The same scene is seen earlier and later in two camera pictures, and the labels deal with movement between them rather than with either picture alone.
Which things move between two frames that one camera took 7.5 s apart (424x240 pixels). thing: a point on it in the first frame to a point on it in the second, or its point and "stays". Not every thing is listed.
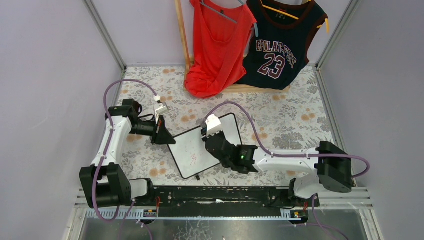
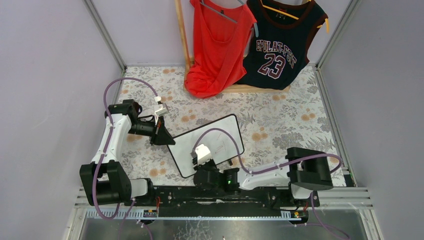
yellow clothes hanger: x=326 y=25 stays
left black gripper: x=156 y=130 stays
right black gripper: x=214 y=140 to x=205 y=166
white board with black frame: x=190 y=152 stays
